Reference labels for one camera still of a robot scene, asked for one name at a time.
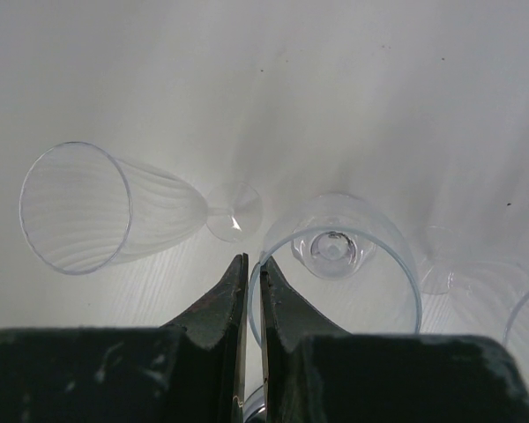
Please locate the ribbed clear flute glass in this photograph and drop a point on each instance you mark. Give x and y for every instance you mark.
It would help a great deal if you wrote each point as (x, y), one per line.
(82, 209)

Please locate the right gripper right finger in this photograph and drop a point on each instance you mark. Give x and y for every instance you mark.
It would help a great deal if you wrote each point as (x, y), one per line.
(316, 372)

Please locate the clear wine glass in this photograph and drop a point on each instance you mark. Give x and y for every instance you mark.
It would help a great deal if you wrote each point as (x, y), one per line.
(466, 290)
(349, 261)

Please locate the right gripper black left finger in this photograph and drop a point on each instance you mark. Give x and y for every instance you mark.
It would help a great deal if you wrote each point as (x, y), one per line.
(190, 369)

